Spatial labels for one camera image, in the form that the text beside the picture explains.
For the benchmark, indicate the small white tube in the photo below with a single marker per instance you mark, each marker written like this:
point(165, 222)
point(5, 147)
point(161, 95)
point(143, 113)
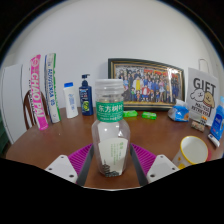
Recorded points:
point(213, 140)

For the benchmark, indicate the tall green white snack package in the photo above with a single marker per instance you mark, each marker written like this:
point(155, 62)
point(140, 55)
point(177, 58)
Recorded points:
point(51, 90)

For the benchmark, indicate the white bottle with blue cap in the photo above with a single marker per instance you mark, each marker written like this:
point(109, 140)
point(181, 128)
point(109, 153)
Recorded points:
point(71, 101)

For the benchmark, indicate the framed group photo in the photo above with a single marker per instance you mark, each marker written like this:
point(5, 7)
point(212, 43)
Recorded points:
point(146, 83)

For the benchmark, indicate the blue white carton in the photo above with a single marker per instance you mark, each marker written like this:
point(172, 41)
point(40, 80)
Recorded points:
point(218, 123)

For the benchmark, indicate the dark blue pump bottle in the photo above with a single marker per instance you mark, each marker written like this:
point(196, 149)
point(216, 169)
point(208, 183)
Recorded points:
point(86, 98)

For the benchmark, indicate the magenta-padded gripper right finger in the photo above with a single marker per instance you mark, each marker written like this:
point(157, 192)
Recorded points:
point(160, 165)

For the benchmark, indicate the clear green-labelled drink bottle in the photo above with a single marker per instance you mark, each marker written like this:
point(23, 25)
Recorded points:
point(110, 133)

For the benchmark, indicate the flat round red coaster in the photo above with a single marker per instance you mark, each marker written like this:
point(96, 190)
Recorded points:
point(209, 155)

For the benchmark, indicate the small brown snack pack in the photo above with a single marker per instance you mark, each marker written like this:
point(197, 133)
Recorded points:
point(198, 125)

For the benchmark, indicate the white yellow-rimmed paper cup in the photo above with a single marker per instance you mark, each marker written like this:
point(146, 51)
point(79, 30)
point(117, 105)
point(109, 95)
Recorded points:
point(191, 151)

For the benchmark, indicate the white paper gift bag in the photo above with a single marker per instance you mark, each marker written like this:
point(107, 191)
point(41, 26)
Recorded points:
point(203, 93)

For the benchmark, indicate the small green packet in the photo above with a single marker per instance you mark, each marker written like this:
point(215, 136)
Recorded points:
point(149, 115)
point(130, 113)

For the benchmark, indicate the white flat panel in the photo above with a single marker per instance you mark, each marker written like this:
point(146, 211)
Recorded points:
point(13, 100)

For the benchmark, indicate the tall pink snack package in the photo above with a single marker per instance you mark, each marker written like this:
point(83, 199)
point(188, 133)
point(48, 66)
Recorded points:
point(38, 96)

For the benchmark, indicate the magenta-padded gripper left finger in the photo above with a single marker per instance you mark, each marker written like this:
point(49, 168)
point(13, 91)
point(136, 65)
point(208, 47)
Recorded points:
point(63, 165)

